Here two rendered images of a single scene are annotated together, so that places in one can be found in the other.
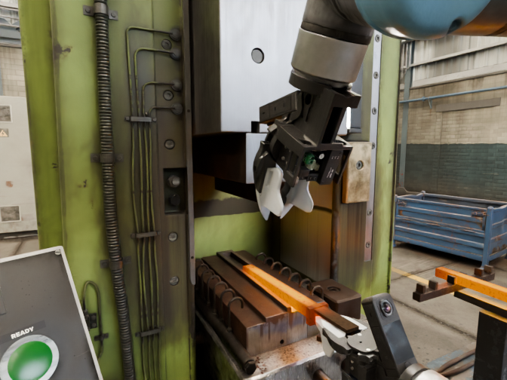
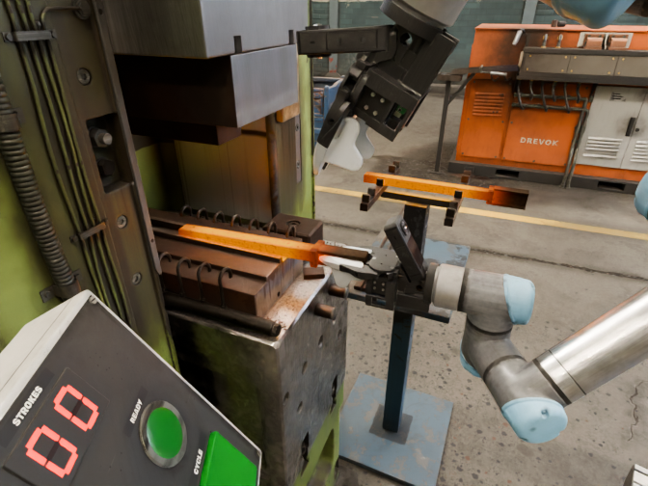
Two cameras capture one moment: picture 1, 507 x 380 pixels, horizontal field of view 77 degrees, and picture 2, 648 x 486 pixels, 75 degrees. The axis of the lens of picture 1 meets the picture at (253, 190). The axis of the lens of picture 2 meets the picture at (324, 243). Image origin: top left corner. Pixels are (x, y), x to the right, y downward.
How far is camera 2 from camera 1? 0.33 m
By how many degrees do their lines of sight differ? 44
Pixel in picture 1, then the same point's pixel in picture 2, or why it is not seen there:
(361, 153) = not seen: hidden behind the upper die
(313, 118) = (418, 66)
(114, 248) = (64, 266)
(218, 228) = not seen: hidden behind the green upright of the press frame
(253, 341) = (260, 306)
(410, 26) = (601, 22)
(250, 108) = (231, 15)
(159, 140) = (67, 71)
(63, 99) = not seen: outside the picture
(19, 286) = (94, 364)
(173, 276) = (134, 273)
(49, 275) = (107, 334)
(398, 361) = (419, 266)
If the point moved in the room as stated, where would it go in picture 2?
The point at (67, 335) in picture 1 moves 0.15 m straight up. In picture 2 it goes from (169, 388) to (135, 255)
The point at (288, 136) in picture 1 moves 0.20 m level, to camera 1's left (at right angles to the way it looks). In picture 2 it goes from (390, 86) to (213, 114)
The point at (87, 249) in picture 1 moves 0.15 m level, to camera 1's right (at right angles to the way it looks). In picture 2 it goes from (16, 283) to (146, 243)
